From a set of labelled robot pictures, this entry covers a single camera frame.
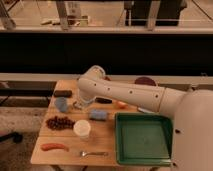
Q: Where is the black eraser block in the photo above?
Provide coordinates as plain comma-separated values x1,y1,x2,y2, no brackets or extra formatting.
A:
53,90,72,98

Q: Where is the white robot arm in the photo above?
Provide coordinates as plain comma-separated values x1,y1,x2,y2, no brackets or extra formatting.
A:
77,65,213,171

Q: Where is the purple bowl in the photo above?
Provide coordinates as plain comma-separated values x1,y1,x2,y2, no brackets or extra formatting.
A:
134,77,157,86

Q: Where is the yellow apple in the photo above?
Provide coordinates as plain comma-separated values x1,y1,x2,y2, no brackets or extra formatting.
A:
116,101,128,109

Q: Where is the blue sponge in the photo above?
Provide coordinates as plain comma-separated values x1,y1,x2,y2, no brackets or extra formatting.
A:
89,109,108,121

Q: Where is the small black tape roll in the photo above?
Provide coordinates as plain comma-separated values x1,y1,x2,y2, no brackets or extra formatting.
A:
73,101,81,110

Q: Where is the white paper cup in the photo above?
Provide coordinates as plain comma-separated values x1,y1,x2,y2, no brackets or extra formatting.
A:
73,120,91,140

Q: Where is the wooden table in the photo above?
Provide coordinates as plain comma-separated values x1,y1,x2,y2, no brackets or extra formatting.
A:
31,80,137,167

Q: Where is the green plastic tray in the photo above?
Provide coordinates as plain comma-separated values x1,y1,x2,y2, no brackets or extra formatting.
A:
115,113,173,167

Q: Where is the bunch of dark grapes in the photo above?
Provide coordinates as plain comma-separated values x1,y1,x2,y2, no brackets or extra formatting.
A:
46,116,75,130

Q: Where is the metal fork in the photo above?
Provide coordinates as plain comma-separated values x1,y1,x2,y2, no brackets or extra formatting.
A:
80,151,108,157

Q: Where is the red sausage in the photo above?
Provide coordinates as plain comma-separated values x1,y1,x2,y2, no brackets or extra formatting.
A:
40,143,69,152

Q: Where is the black handled tool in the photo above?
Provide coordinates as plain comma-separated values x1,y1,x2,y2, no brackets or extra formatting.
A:
95,97,112,104

